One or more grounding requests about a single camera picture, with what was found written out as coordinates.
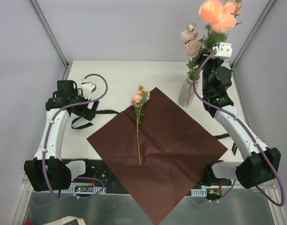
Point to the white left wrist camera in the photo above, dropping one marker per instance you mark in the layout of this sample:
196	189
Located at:
87	89

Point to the beige ceramic vase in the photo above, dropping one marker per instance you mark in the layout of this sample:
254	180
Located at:
187	93

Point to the white cable duct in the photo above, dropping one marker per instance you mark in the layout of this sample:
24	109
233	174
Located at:
84	190
204	192

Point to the bright orange rose stem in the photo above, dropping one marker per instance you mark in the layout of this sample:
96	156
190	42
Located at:
211	11

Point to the left white cable duct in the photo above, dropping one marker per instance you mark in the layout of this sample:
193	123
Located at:
84	190

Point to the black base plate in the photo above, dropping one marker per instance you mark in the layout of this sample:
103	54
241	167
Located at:
99	170

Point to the light pink rose stem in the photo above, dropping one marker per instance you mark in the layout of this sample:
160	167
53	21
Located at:
193	45

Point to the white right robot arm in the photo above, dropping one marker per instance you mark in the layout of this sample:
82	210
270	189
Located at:
260	163

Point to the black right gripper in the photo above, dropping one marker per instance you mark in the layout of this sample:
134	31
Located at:
205	56

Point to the right rear frame post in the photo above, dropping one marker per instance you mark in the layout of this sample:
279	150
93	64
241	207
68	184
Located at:
269	5

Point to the red cloth item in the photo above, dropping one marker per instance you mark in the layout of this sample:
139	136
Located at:
28	223

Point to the frame post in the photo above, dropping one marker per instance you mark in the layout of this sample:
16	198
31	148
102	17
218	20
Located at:
269	5
48	31

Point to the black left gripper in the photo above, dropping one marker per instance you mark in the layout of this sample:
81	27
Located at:
92	110

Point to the right white cable duct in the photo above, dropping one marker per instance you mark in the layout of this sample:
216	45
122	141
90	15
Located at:
204	192

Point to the left rear frame post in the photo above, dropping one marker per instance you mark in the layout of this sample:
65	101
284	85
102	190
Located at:
48	31

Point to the orange pink rose stem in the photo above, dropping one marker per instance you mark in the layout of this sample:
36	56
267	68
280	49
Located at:
227	20

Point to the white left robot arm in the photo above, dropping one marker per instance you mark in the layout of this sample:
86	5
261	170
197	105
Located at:
47	170

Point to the red and maroon wrapping paper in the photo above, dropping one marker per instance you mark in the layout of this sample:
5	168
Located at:
160	160

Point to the pink artificial flower bouquet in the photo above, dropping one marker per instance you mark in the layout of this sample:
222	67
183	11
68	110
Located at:
138	101

